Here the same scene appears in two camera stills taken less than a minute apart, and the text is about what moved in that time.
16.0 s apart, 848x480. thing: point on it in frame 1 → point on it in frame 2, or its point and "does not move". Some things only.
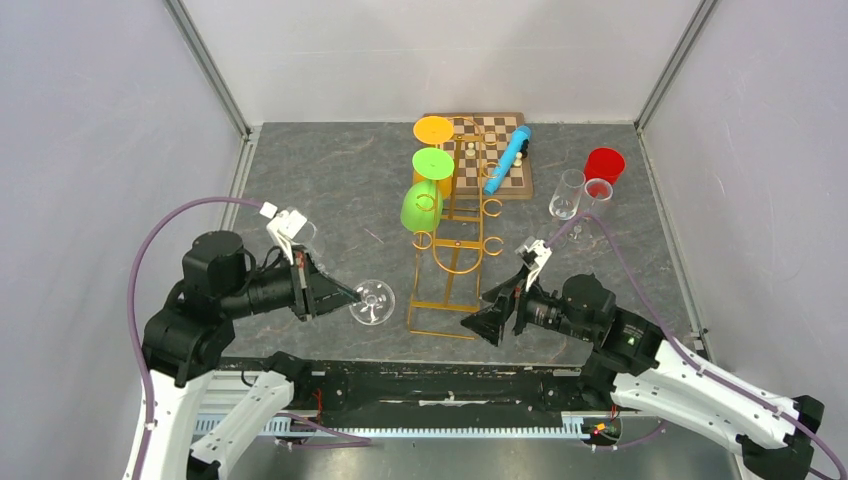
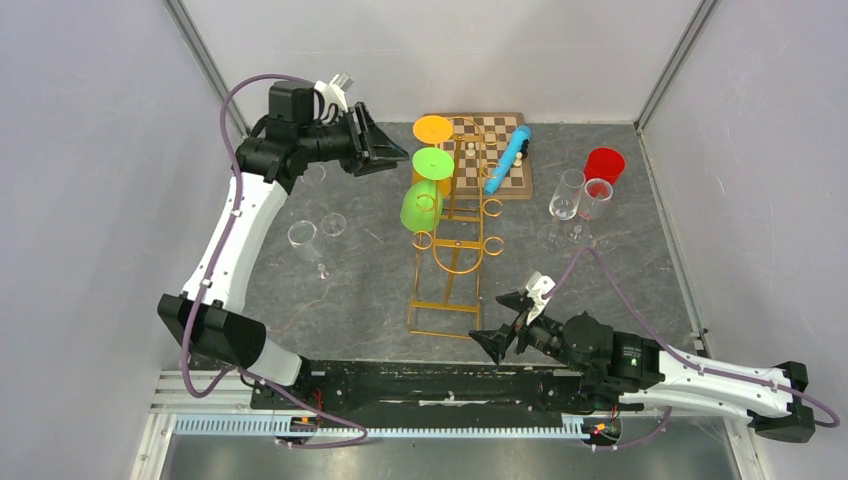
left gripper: (314, 292) → (380, 153)
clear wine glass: (376, 305) → (331, 218)
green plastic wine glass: (417, 209) does not move
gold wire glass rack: (446, 298) does not move
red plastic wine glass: (604, 163) does not move
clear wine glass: (308, 238) does not move
